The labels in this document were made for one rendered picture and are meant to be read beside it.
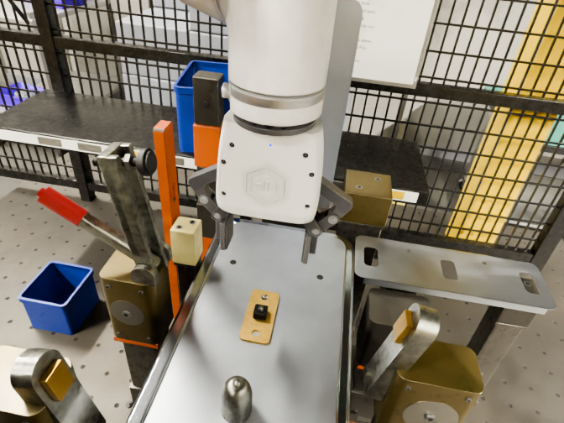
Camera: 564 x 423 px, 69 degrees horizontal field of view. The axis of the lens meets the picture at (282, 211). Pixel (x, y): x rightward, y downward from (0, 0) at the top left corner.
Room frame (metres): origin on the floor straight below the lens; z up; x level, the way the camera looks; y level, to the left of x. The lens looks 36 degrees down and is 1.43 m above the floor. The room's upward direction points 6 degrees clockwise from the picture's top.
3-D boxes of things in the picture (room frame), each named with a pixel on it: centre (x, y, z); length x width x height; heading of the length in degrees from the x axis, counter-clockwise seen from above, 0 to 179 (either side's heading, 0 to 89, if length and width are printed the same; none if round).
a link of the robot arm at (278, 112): (0.36, 0.02, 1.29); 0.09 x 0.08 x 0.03; 84
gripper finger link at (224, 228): (0.36, 0.07, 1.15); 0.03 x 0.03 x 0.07; 84
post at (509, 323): (0.47, -0.38, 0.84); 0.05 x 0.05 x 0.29; 84
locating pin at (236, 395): (0.23, 0.03, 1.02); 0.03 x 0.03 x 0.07
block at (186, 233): (0.45, 0.13, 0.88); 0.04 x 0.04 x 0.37; 84
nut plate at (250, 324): (0.35, 0.01, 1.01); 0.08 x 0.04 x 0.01; 174
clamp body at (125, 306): (0.37, 0.19, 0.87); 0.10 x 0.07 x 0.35; 84
